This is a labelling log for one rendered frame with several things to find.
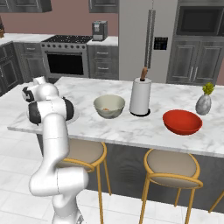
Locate beige grey bowl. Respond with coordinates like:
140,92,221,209
93,94,126,120

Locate steel stove with oven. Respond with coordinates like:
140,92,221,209
40,34,94,81

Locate grey wall cupboard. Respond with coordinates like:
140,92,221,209
87,0,120,14
0,0,53,14

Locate grey kitchen island base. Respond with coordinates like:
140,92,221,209
36,133,224,214

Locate black built-in microwave oven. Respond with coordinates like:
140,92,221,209
176,4,224,38

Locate grey tall cupboard unit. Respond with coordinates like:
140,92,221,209
166,0,224,87

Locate grey drawer cabinet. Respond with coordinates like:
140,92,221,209
86,44,120,81

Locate white paper towel roll holder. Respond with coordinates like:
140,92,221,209
129,66,152,117

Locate grey vase with yellow plant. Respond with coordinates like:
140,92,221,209
195,81,216,116

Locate red bowl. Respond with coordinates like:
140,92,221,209
162,108,204,136

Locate brown object on counter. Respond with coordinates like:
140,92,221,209
0,17,5,39

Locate grey coffee machine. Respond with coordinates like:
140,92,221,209
91,20,109,42

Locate grey base cupboard run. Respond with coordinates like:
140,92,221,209
0,41,47,97

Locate grey fridge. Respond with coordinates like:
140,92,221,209
118,0,179,84

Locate gold stool with beige seat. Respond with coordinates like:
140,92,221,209
56,137,113,224
207,190,224,214
138,148,204,224

